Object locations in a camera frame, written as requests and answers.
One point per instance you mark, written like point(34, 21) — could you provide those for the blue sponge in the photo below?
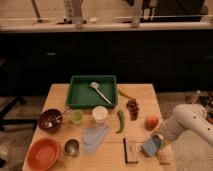
point(152, 145)

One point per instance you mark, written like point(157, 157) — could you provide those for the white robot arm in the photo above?
point(187, 117)

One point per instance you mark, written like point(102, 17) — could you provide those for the green plastic tray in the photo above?
point(81, 96)

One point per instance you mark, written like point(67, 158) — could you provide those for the white plastic cup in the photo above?
point(100, 114)

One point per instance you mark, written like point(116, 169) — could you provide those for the green chili pepper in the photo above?
point(121, 120)

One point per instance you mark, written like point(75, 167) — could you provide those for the dark red grape bunch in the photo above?
point(133, 109)

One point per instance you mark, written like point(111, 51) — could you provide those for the green plastic cup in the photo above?
point(76, 117)

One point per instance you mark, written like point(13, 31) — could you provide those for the light blue cloth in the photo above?
point(93, 137)

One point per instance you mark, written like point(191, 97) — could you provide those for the orange peach fruit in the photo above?
point(152, 122)

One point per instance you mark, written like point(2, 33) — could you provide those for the metal spoon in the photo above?
point(50, 124)

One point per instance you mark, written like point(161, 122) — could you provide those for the dark brown bowl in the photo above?
point(49, 115)

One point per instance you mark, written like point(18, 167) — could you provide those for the small metal cup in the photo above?
point(71, 147)

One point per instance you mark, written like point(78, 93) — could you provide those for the orange plastic bowl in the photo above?
point(43, 154)

